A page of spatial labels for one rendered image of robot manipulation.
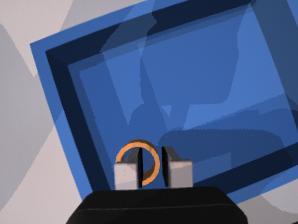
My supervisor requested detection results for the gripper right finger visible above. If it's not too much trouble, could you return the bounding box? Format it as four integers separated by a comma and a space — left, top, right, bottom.
162, 146, 193, 188

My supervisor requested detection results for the blue open crate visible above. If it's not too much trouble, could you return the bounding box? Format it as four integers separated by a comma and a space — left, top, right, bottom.
30, 0, 298, 204

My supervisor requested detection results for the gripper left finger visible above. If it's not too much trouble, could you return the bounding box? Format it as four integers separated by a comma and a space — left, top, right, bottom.
114, 147, 143, 190

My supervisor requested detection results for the bronze bushing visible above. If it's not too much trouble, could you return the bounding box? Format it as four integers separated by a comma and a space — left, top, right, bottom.
116, 139, 160, 185

